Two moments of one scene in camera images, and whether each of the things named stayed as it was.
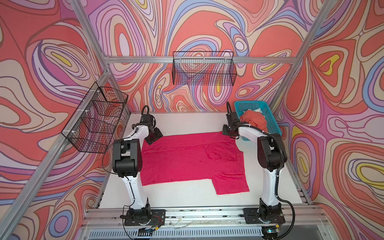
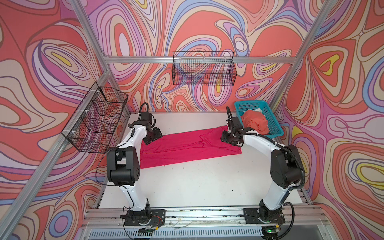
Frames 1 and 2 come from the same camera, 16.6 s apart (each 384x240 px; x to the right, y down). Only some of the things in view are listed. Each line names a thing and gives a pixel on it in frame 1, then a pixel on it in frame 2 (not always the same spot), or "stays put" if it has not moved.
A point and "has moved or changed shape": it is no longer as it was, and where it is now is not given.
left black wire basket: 92,125 stays put
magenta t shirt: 186,156 has moved or changed shape
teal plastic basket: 272,125 stays put
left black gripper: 159,133 stays put
